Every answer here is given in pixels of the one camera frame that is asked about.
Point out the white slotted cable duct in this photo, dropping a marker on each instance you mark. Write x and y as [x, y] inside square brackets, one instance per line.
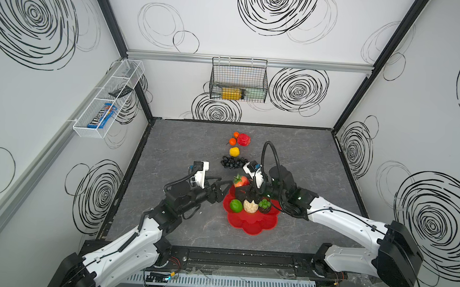
[202, 280]

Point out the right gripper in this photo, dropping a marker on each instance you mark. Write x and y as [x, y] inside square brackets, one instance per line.
[251, 190]

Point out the yellow box in basket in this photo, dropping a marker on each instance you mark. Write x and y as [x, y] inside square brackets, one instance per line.
[233, 94]

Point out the red strawberry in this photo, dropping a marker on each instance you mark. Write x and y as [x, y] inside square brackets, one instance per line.
[240, 181]

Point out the black remote control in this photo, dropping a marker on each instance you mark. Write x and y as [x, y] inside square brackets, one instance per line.
[121, 92]

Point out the aluminium wall rail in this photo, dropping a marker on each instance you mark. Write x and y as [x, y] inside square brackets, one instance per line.
[255, 61]

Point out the red flower shaped bowl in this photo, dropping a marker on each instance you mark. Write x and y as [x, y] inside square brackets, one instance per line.
[251, 223]

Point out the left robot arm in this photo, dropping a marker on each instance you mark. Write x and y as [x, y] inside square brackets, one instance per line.
[143, 246]

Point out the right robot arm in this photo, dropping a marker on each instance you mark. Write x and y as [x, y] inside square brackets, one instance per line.
[386, 251]

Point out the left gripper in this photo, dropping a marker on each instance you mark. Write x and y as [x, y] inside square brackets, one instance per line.
[215, 196]

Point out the beige potato shaped fruit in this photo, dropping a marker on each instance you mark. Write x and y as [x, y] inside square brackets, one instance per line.
[250, 207]

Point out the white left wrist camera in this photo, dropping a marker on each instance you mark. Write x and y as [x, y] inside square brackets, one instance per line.
[199, 177]

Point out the small yellow lemon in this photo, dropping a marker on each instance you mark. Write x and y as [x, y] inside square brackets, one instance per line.
[234, 152]

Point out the white wire shelf basket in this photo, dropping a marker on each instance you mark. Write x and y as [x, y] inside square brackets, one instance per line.
[122, 73]

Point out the black wire basket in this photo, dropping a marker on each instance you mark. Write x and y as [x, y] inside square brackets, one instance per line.
[237, 76]

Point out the green lime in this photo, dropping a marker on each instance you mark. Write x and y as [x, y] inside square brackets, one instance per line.
[236, 206]

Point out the red pink apple fruit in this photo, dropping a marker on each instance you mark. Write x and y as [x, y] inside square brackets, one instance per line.
[244, 140]

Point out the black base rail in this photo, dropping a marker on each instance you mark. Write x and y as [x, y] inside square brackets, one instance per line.
[299, 264]

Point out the green box in basket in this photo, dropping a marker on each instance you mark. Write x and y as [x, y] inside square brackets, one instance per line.
[255, 95]

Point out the black grape bunch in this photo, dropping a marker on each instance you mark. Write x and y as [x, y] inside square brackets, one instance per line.
[230, 162]

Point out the blue candy packet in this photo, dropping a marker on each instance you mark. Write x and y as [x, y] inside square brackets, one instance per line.
[100, 120]

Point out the dark purple plum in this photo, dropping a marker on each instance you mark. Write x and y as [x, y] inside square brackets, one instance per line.
[265, 206]

